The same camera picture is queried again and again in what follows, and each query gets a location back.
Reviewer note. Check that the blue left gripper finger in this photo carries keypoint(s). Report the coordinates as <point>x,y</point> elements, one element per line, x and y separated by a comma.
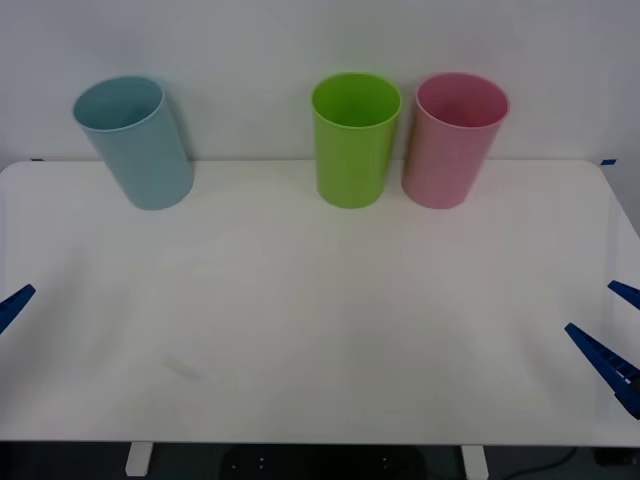
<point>15,302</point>

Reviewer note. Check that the white table leg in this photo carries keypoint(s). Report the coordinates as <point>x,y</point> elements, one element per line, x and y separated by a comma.
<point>474,461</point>
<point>138,459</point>

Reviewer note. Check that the pink plastic bin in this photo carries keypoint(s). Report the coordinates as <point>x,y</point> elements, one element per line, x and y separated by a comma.
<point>442,165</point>

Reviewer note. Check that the green plastic bin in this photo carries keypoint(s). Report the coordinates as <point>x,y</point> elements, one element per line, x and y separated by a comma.
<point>352,165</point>

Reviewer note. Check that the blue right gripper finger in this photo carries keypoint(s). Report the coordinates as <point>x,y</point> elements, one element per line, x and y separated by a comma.
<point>627,293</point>
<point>607,362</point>

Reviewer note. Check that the pale blue plastic bin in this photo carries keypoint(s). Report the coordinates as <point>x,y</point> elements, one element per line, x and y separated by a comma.
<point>142,165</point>

